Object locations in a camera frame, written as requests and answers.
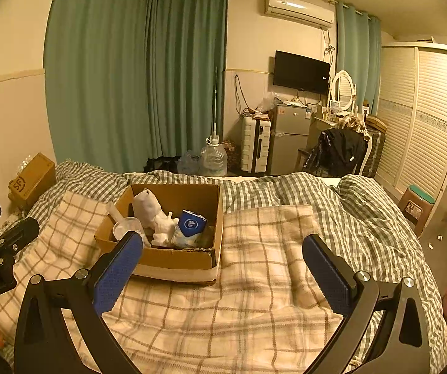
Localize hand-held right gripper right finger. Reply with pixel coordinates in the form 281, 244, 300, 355
302, 235, 427, 374

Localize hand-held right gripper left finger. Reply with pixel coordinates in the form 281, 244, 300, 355
14, 231, 144, 374

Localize white plastic scoop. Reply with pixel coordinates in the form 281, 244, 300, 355
107, 202, 143, 242

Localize cardboard box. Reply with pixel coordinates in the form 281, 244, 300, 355
8, 153, 57, 213
95, 183, 224, 281

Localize white cloth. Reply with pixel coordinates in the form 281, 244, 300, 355
152, 210, 180, 247

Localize blue tissue pack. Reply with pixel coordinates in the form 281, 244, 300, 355
172, 209, 209, 248

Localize closed cardboard box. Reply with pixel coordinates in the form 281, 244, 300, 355
8, 153, 57, 213

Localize beige plaid blanket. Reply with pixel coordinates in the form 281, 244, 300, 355
0, 191, 368, 374

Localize green-topped stool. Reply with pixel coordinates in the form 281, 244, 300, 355
398, 185, 435, 228

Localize black bag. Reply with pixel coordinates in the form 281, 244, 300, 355
145, 156, 181, 172

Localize black jacket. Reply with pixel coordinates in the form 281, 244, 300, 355
309, 128, 366, 178

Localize small silver fridge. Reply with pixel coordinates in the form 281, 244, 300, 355
271, 103, 312, 176

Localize brown suitcase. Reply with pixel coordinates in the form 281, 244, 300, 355
362, 116, 388, 178

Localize clear water jug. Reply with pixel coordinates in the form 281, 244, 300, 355
201, 136, 229, 178

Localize white suitcase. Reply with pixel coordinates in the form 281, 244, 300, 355
241, 115, 273, 174

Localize white vanity desk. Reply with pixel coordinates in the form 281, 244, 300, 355
311, 115, 343, 145

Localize patterned fluffy cloth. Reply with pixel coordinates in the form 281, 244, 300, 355
336, 116, 366, 135

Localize dark floral bag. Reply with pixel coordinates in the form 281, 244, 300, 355
223, 140, 241, 164

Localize white louvred wardrobe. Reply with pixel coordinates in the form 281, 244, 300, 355
375, 43, 447, 207

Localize clear plastic bag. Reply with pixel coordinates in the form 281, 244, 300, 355
260, 93, 280, 112

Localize wide green curtain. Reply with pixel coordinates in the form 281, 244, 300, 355
44, 0, 152, 166

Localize oval white mirror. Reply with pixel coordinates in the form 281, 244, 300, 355
329, 70, 357, 112

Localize white mop pole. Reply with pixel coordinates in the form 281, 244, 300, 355
212, 66, 219, 141

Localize narrow green curtain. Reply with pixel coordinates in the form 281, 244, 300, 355
334, 2, 382, 106

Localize white air conditioner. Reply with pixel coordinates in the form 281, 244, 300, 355
263, 0, 335, 30

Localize wall cables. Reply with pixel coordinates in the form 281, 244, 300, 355
234, 74, 249, 113

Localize black wall television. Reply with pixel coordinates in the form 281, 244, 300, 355
273, 50, 331, 95

